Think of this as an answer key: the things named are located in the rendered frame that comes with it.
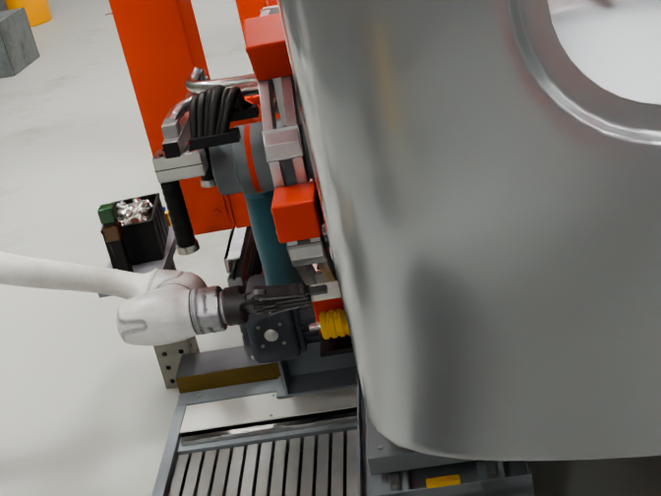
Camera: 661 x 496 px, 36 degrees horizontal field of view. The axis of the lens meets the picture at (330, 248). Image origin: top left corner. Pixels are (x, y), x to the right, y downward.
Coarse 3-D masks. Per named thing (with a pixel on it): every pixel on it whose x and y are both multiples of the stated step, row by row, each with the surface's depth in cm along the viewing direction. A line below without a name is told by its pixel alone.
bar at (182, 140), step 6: (186, 96) 205; (186, 114) 193; (180, 120) 190; (186, 120) 189; (180, 126) 187; (186, 126) 188; (186, 132) 187; (174, 138) 181; (180, 138) 182; (186, 138) 186; (162, 144) 179; (168, 144) 179; (174, 144) 179; (180, 144) 181; (186, 144) 185; (168, 150) 180; (174, 150) 180; (180, 150) 180; (168, 156) 180; (174, 156) 180
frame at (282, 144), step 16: (288, 80) 176; (288, 96) 175; (272, 112) 177; (288, 112) 174; (272, 128) 174; (288, 128) 173; (272, 144) 173; (288, 144) 173; (272, 160) 174; (304, 160) 177; (272, 176) 175; (304, 176) 175; (304, 240) 181; (320, 240) 180; (304, 256) 182; (320, 256) 182; (304, 272) 189; (320, 272) 201
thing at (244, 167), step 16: (240, 128) 199; (256, 128) 198; (240, 144) 196; (256, 144) 196; (304, 144) 195; (224, 160) 197; (240, 160) 196; (256, 160) 196; (288, 160) 195; (224, 176) 198; (240, 176) 197; (256, 176) 197; (288, 176) 197; (224, 192) 201; (240, 192) 202; (256, 192) 202
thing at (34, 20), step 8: (8, 0) 881; (16, 0) 877; (24, 0) 878; (32, 0) 881; (40, 0) 887; (8, 8) 888; (16, 8) 881; (32, 8) 883; (40, 8) 888; (48, 8) 899; (32, 16) 885; (40, 16) 889; (48, 16) 898; (32, 24) 888; (40, 24) 892
